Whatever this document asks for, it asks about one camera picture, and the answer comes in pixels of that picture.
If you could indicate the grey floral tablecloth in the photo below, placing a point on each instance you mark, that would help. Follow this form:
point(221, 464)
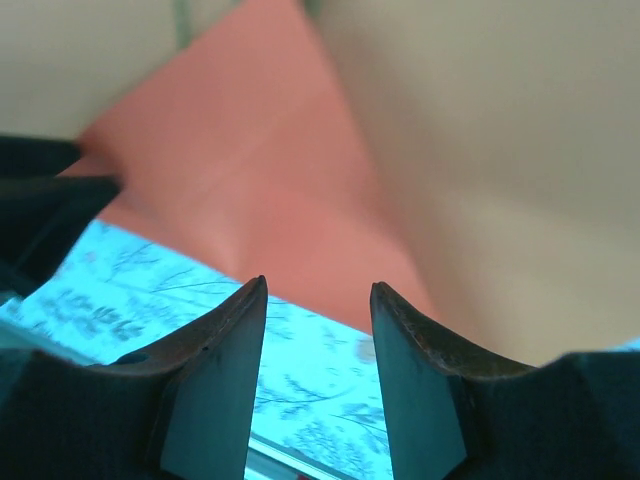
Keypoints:
point(320, 375)

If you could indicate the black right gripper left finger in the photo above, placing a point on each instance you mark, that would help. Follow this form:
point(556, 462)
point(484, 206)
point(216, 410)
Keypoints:
point(125, 415)

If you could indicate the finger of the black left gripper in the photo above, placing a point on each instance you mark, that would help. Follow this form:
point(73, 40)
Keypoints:
point(35, 157)
point(45, 215)

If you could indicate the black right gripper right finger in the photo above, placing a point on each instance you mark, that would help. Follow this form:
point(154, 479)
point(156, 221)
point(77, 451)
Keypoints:
point(525, 425)

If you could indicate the orange wrapping paper sheet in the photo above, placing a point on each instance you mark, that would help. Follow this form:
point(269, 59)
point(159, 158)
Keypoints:
point(250, 150)

